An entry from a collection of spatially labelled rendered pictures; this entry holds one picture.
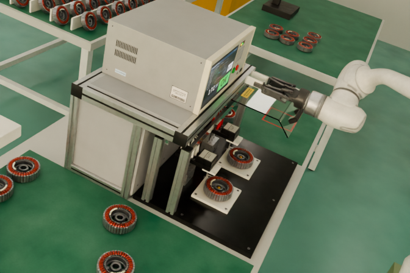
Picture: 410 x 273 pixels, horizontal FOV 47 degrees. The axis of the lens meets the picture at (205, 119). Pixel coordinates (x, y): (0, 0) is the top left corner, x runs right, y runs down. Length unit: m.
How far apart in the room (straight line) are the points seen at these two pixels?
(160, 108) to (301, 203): 1.83
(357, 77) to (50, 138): 1.20
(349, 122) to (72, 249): 1.01
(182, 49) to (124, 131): 0.34
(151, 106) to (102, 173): 0.34
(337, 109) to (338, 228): 1.58
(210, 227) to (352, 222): 1.73
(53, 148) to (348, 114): 1.11
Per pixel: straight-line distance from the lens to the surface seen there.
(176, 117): 1.54
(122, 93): 1.61
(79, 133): 1.73
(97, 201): 1.71
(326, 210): 3.26
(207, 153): 1.75
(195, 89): 1.54
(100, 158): 1.72
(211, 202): 1.76
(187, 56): 1.52
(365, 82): 1.75
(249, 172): 1.96
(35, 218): 1.65
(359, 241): 3.17
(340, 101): 1.71
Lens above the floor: 1.94
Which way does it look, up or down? 32 degrees down
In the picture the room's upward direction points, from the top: 16 degrees clockwise
